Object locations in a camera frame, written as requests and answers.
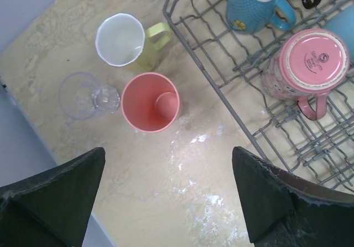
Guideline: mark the dark blue textured mug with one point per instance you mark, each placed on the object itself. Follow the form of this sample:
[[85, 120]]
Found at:
[[251, 16]]

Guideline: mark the salmon pink tumbler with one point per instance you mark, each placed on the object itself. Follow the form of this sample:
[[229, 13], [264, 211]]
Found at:
[[150, 102]]

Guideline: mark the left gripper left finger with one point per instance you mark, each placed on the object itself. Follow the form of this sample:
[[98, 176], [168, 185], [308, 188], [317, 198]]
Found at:
[[52, 208]]

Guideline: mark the lime green faceted mug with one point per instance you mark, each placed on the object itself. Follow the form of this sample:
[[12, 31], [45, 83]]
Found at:
[[121, 40]]

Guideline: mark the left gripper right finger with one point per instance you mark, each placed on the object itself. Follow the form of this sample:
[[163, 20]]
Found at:
[[282, 209]]

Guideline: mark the pink floral mug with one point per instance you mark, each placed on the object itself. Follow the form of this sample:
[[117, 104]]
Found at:
[[307, 67]]

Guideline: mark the light blue mug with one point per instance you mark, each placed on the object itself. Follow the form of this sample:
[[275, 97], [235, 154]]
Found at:
[[342, 25]]

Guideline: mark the clear glass cup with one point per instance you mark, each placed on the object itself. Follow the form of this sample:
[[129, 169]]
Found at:
[[83, 96]]

